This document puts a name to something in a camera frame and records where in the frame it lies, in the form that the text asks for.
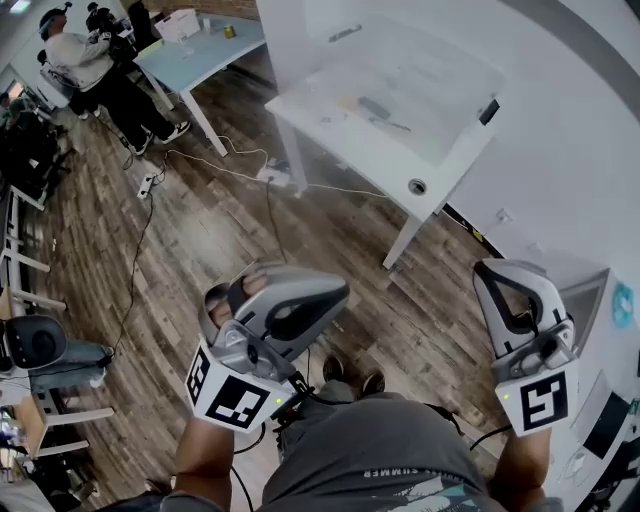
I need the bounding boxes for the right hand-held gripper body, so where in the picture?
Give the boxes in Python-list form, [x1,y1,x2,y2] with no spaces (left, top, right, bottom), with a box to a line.
[492,319,581,439]

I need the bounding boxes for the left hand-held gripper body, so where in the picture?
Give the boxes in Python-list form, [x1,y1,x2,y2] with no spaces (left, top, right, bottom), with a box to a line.
[184,292,298,434]

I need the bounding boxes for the clear plastic storage box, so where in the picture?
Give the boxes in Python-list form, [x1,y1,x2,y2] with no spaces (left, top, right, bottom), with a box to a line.
[277,14,506,169]

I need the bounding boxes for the person's right forearm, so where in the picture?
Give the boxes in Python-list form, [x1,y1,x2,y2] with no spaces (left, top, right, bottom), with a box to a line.
[492,427,551,496]

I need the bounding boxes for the person's left forearm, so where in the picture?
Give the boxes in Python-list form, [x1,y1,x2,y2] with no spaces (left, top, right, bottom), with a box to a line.
[172,414,239,501]

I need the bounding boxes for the white box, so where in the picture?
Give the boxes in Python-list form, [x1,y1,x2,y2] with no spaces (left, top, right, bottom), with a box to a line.
[153,9,201,42]

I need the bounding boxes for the person's left hand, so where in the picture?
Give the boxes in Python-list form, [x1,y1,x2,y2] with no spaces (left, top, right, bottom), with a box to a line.
[208,271,275,327]

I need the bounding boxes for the person's left shoe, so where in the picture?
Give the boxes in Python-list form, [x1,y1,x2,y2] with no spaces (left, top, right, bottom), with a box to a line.
[322,354,346,384]

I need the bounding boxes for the person's shoe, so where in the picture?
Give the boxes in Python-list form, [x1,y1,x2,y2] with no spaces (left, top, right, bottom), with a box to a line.
[360,369,386,396]
[322,354,346,384]

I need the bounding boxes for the white open bin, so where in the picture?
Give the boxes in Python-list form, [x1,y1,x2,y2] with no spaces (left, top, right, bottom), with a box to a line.
[552,268,614,362]

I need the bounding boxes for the black flat screen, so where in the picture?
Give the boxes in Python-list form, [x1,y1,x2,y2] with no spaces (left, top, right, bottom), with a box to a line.
[582,392,632,460]

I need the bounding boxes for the person's right shoe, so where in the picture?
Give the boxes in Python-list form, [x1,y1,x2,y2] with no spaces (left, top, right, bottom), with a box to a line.
[360,369,386,396]

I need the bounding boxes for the person's gray trousers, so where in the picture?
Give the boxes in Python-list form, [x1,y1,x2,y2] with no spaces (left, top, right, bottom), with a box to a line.
[277,378,396,454]

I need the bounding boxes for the teal packet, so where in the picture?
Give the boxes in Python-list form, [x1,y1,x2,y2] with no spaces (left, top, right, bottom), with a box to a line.
[612,282,636,330]

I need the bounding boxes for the wide white power strip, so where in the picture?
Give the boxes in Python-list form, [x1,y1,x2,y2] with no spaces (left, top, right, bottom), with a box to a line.
[256,158,292,186]

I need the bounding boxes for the person's gray shirt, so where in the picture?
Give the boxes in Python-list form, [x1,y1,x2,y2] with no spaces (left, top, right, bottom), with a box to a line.
[164,392,566,512]

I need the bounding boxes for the white table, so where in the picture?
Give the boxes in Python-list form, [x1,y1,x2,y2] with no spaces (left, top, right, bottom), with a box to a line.
[263,64,501,271]

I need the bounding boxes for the dark slim pen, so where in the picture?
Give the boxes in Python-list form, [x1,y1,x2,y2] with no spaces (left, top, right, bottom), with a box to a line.
[369,117,412,133]

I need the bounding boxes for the wooden side table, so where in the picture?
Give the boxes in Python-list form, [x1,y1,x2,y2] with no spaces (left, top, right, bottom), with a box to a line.
[13,389,117,460]

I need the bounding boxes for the black rectangular case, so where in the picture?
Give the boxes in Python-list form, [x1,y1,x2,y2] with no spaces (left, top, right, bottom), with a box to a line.
[357,95,392,121]

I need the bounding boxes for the black rounded object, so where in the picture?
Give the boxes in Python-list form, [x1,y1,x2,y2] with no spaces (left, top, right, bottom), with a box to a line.
[5,314,69,371]

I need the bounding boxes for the light blue table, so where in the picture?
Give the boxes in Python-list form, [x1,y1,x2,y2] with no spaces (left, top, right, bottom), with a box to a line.
[132,12,269,157]

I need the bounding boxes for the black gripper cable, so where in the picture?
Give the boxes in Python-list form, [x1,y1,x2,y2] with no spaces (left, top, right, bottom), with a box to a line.
[230,372,361,512]
[469,423,514,451]

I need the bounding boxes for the black floor cable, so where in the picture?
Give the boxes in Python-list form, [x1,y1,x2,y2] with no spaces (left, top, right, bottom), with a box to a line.
[266,182,289,264]
[105,197,154,357]

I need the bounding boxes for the white cable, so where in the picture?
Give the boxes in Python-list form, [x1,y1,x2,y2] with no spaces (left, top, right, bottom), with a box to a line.
[217,133,271,169]
[164,147,261,176]

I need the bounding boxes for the white desk frame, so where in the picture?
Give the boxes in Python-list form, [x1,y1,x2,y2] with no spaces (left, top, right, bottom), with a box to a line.
[0,184,69,314]

